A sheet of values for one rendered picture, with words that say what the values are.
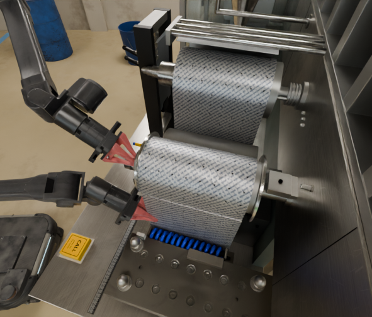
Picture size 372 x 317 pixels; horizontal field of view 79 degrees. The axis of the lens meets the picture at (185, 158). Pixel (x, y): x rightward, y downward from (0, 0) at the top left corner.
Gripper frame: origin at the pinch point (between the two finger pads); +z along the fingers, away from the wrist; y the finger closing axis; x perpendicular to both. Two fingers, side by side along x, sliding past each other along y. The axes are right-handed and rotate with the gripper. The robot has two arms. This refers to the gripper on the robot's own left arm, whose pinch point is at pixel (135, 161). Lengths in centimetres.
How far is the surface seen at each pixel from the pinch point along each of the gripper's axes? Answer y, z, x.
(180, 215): 7.1, 16.1, 1.8
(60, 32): -258, -150, -207
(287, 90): -22.5, 19.2, 29.8
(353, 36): -15, 14, 46
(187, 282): 18.2, 27.5, -5.4
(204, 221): 7.2, 20.8, 5.6
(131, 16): -386, -102, -185
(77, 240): 13.5, 2.6, -36.5
